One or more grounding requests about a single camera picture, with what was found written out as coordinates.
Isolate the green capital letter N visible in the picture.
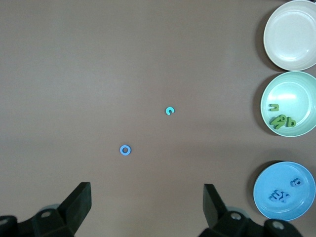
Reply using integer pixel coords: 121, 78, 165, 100
268, 114, 286, 130

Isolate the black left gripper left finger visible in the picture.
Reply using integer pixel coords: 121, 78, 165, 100
0, 182, 92, 237

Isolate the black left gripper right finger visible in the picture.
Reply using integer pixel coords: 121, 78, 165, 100
202, 183, 303, 237

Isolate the blue ring letter o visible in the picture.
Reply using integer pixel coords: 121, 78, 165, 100
119, 144, 132, 156

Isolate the blue plate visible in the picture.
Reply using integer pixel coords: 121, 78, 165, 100
253, 161, 316, 222

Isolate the blue letter X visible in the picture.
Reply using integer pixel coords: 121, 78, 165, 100
277, 190, 291, 203

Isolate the green plate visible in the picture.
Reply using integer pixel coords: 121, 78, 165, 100
260, 71, 316, 137

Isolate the beige plate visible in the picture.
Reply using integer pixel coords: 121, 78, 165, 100
263, 0, 316, 72

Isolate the brown table cover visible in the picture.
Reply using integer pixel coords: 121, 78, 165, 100
0, 0, 316, 237

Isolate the blue letter E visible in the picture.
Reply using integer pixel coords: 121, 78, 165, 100
268, 189, 281, 202

